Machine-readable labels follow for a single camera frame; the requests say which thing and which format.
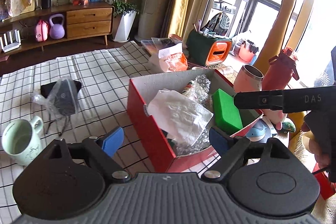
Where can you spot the purple kettlebell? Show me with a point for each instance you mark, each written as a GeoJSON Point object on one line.
{"type": "Point", "coordinates": [56, 30]}

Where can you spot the green sponge block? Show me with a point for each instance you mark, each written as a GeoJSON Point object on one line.
{"type": "Point", "coordinates": [227, 116]}

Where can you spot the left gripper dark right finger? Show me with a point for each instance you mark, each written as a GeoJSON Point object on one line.
{"type": "Point", "coordinates": [231, 151]}

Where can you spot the bubble wrap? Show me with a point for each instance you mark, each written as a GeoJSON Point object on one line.
{"type": "Point", "coordinates": [202, 89]}

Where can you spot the wooden tv cabinet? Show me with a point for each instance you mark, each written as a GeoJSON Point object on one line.
{"type": "Point", "coordinates": [80, 22]}

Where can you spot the white router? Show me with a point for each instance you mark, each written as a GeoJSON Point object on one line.
{"type": "Point", "coordinates": [10, 40]}

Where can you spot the whale print pouch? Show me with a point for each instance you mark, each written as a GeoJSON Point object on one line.
{"type": "Point", "coordinates": [261, 131]}

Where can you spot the pink bunny plush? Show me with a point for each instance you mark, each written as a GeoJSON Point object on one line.
{"type": "Point", "coordinates": [277, 117]}

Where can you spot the mint green mug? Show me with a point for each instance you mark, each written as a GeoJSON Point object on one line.
{"type": "Point", "coordinates": [20, 140]}

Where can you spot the white paper napkin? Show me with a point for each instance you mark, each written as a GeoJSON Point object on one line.
{"type": "Point", "coordinates": [183, 119]}

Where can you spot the green orange organizer box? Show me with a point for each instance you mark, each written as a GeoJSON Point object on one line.
{"type": "Point", "coordinates": [207, 51]}

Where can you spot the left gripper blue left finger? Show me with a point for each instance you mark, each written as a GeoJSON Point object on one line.
{"type": "Point", "coordinates": [99, 153]}

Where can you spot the clear bag with black item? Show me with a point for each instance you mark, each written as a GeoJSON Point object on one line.
{"type": "Point", "coordinates": [60, 98]}

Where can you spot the yellow giraffe toy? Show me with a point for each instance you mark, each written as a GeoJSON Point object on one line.
{"type": "Point", "coordinates": [275, 39]}

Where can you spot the red water bottle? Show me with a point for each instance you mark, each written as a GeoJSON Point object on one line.
{"type": "Point", "coordinates": [282, 68]}

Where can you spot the orange white snack bag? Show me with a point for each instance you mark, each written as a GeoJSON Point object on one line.
{"type": "Point", "coordinates": [171, 59]}

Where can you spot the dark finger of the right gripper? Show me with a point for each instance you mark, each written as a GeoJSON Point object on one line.
{"type": "Point", "coordinates": [268, 99]}

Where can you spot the red cardboard box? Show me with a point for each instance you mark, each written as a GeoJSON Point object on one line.
{"type": "Point", "coordinates": [142, 90]}

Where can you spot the christmas print cloth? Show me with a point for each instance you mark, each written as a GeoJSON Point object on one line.
{"type": "Point", "coordinates": [189, 90]}

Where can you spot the washing machine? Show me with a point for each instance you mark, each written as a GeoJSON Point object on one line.
{"type": "Point", "coordinates": [221, 17]}

